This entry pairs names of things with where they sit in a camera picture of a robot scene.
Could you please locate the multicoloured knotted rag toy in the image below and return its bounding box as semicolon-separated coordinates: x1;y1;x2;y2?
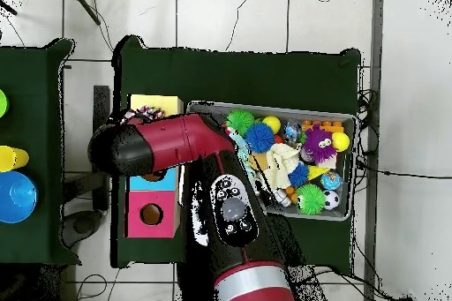
121;104;167;122

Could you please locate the black cable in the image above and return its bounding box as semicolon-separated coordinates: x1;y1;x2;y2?
355;159;452;180

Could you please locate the shallow silver mesh bin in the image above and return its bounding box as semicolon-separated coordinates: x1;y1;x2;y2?
177;101;358;222

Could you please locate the orange toy building block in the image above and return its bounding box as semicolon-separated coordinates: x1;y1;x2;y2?
301;119;344;134

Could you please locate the black tripod leg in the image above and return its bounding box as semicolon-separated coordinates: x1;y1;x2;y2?
66;0;102;26
0;0;18;16

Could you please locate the yellow cup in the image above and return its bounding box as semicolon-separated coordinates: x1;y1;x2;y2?
0;145;30;173

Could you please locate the green spiky ball with eyes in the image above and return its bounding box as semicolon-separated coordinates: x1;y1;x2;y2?
295;183;327;216

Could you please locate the wooden box with three holes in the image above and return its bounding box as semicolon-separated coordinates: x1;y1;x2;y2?
124;94;185;239

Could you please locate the dark green table cloth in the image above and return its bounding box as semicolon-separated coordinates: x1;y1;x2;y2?
0;37;82;267
110;34;363;269

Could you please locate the small soccer ball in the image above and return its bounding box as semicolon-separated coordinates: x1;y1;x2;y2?
322;189;341;210

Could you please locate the cream cloth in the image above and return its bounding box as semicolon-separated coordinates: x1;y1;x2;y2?
262;143;301;191

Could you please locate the purple spiky monster toy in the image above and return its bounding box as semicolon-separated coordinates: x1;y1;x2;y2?
302;124;338;163

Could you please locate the blue spiky ball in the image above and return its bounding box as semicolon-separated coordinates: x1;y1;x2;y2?
244;122;275;154

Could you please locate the blue bowl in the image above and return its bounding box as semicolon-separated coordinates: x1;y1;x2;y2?
0;170;39;225

